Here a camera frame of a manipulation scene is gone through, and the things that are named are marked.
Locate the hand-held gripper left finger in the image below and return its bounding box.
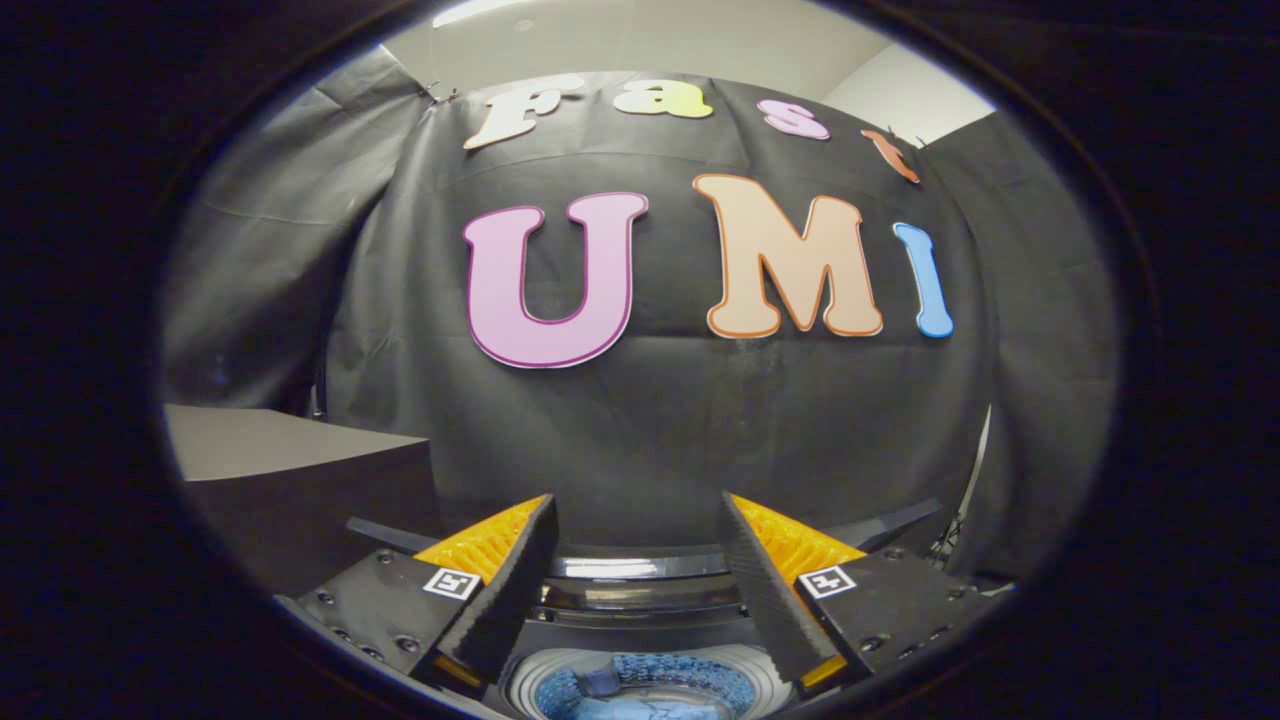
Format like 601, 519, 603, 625
275, 493, 561, 698

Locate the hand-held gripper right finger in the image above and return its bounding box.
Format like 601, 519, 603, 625
718, 490, 1016, 696

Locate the light blue garment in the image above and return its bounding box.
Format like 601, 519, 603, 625
535, 655, 756, 720

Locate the black backdrop cloth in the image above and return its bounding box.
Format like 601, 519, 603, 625
160, 45, 1119, 581

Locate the white cabinet with dark top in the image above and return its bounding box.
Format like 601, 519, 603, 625
163, 403, 441, 601

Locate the ceiling light panel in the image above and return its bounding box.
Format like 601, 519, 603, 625
432, 0, 531, 29

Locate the hanging black cable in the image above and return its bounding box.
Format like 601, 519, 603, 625
930, 405, 993, 571

